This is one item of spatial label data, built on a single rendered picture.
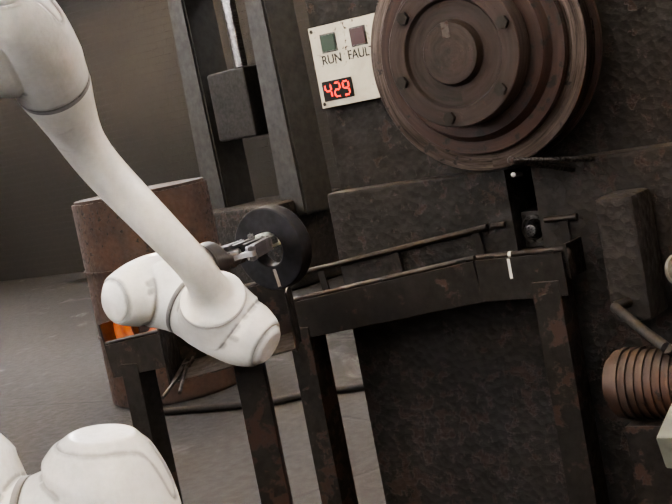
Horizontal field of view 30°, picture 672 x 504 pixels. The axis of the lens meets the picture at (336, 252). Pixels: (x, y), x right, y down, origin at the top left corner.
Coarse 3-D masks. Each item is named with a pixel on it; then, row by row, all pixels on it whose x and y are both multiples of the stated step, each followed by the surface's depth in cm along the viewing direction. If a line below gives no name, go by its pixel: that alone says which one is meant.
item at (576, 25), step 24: (384, 0) 251; (576, 0) 229; (576, 24) 230; (576, 48) 231; (576, 72) 232; (384, 96) 256; (576, 96) 233; (552, 120) 236; (432, 144) 252; (528, 144) 240; (480, 168) 247
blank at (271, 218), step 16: (256, 208) 227; (272, 208) 225; (240, 224) 229; (256, 224) 227; (272, 224) 225; (288, 224) 223; (288, 240) 224; (304, 240) 224; (288, 256) 225; (304, 256) 224; (256, 272) 230; (272, 272) 228; (288, 272) 226; (304, 272) 226; (272, 288) 229
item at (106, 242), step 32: (160, 192) 508; (192, 192) 518; (96, 224) 511; (192, 224) 516; (96, 256) 515; (128, 256) 508; (96, 288) 520; (96, 320) 529; (160, 384) 514; (192, 384) 515; (224, 384) 523
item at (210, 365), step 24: (264, 288) 266; (288, 288) 255; (288, 312) 246; (168, 336) 256; (288, 336) 262; (168, 360) 250; (216, 360) 258; (240, 384) 255; (264, 384) 255; (264, 408) 255; (264, 432) 256; (264, 456) 256; (264, 480) 257; (288, 480) 263
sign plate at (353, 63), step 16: (368, 16) 270; (320, 32) 278; (336, 32) 275; (368, 32) 271; (320, 48) 278; (336, 48) 276; (352, 48) 274; (368, 48) 271; (320, 64) 279; (336, 64) 277; (352, 64) 274; (368, 64) 272; (320, 80) 280; (336, 80) 277; (352, 80) 275; (368, 80) 273; (352, 96) 276; (368, 96) 274
